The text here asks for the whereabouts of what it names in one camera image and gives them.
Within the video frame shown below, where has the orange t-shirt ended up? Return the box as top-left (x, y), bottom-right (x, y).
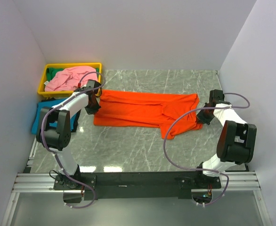
top-left (93, 90), bottom-right (203, 139)

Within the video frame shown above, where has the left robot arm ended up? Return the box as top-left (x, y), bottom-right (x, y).
top-left (36, 80), bottom-right (103, 189)

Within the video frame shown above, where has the pink t-shirt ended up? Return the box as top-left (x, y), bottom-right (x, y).
top-left (44, 71), bottom-right (98, 92)

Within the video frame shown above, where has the folded blue t-shirt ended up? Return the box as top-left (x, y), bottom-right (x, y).
top-left (31, 98), bottom-right (81, 134)

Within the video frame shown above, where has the yellow plastic bin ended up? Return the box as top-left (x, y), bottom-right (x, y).
top-left (37, 63), bottom-right (103, 98)

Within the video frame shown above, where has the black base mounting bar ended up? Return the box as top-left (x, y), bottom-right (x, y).
top-left (53, 171), bottom-right (221, 203)

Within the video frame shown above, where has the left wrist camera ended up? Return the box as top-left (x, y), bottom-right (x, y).
top-left (75, 80), bottom-right (102, 93)

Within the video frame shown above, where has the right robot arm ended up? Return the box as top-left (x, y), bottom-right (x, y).
top-left (194, 89), bottom-right (257, 188)

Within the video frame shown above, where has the green t-shirt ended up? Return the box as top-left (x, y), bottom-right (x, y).
top-left (46, 66), bottom-right (97, 81)

